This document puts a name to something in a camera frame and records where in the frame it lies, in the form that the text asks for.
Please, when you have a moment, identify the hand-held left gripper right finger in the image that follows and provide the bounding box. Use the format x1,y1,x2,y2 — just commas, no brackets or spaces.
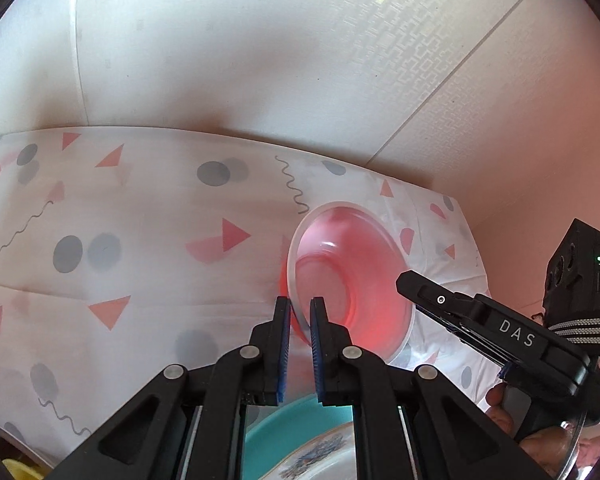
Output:
310,296,556,480

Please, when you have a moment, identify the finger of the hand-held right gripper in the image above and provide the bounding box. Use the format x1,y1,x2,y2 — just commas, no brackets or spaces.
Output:
396,270,481,328
415,307,512,378

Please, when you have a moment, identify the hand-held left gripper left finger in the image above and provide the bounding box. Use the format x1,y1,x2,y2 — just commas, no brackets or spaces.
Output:
45,296,293,480

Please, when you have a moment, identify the red plastic bowl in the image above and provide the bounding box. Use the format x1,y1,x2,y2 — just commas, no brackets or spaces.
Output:
279,201,415,366

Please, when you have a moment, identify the person's right hand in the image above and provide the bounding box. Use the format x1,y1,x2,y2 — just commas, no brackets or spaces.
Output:
485,385,576,478

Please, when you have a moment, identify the teal plastic plate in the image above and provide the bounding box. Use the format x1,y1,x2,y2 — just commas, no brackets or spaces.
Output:
244,394,356,480

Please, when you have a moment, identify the white patterned tablecloth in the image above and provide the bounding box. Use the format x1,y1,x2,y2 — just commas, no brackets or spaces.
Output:
0,127,491,466

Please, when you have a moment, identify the stainless steel bowl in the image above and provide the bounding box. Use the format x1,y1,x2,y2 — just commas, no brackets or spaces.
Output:
0,416,46,480

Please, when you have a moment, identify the yellow plastic bowl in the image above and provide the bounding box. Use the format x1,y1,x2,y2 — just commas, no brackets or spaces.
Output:
1,456,47,480

